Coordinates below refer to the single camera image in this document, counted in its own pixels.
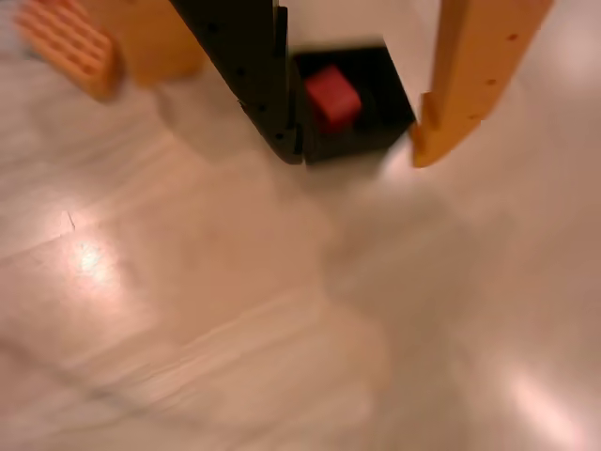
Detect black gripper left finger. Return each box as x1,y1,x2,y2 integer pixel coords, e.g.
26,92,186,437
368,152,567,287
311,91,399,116
169,0,306,166

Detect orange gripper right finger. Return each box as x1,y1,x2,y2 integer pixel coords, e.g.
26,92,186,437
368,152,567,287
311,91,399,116
409,0,555,168

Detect red cube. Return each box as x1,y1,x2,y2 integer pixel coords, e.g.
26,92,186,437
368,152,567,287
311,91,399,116
303,64,362,133

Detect black box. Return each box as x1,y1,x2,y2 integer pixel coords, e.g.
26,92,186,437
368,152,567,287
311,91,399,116
291,45,417,165

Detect tan wooden block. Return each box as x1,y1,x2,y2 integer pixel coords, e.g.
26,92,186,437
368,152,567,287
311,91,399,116
91,0,208,88

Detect orange ribbed plastic part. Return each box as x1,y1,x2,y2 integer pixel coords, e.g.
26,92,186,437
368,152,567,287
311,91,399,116
12,0,117,102

